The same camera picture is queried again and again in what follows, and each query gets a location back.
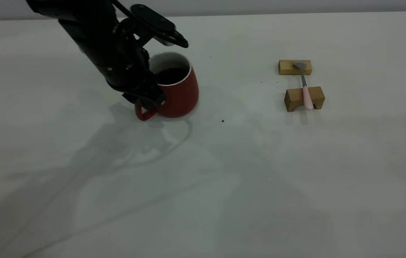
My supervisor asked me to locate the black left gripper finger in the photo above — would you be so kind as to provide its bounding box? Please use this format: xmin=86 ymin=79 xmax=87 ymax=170
xmin=122 ymin=91 xmax=150 ymax=111
xmin=142 ymin=83 xmax=167 ymax=109

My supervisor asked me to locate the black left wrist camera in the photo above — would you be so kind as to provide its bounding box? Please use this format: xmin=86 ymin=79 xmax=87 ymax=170
xmin=130 ymin=4 xmax=189 ymax=49

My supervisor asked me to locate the flat rectangular wooden block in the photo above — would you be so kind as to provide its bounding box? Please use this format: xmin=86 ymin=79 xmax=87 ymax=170
xmin=278 ymin=60 xmax=312 ymax=76

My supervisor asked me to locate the arched wooden block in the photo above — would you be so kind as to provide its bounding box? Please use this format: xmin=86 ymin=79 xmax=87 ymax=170
xmin=284 ymin=86 xmax=325 ymax=112

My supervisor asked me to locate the red ceramic mug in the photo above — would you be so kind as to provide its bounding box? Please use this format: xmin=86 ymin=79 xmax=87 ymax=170
xmin=134 ymin=52 xmax=200 ymax=121

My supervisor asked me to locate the black camera cable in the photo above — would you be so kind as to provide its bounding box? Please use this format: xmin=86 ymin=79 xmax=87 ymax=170
xmin=111 ymin=0 xmax=136 ymax=21

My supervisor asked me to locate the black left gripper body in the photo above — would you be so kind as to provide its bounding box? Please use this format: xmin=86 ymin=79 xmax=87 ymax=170
xmin=81 ymin=25 xmax=161 ymax=95

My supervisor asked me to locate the pink handled metal spoon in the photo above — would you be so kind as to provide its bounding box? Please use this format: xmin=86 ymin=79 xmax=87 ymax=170
xmin=293 ymin=62 xmax=314 ymax=111

